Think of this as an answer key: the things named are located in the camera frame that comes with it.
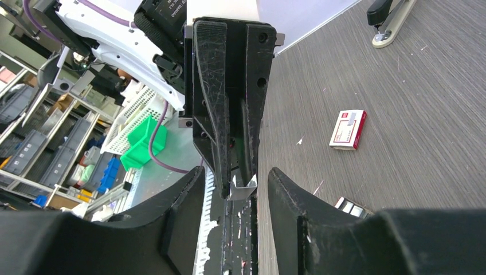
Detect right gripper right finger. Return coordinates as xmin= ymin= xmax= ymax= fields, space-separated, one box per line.
xmin=268 ymin=168 xmax=485 ymax=274

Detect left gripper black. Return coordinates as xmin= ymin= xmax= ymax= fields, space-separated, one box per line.
xmin=184 ymin=1 xmax=285 ymax=198

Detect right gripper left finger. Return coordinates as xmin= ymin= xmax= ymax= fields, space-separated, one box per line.
xmin=1 ymin=167 xmax=205 ymax=274

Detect staple box tray with staples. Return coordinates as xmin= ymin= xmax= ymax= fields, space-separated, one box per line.
xmin=334 ymin=197 xmax=374 ymax=219

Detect red white staple box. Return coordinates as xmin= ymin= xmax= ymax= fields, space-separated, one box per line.
xmin=329 ymin=109 xmax=367 ymax=151

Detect black beige stapler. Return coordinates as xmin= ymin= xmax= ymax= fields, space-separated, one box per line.
xmin=366 ymin=0 xmax=416 ymax=49

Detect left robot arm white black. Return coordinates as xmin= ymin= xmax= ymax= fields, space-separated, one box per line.
xmin=23 ymin=1 xmax=285 ymax=201

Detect green plastic object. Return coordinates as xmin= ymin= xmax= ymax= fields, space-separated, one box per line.
xmin=120 ymin=115 xmax=167 ymax=170

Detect white plastic basket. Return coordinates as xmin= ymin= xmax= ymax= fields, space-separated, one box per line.
xmin=100 ymin=87 xmax=166 ymax=155

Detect background storage shelf rack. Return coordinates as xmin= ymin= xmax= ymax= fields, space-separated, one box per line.
xmin=1 ymin=52 xmax=123 ymax=207

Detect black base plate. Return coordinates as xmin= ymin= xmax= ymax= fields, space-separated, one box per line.
xmin=218 ymin=192 xmax=258 ymax=274

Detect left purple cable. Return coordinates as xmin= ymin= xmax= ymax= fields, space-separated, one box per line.
xmin=22 ymin=0 xmax=191 ymax=175

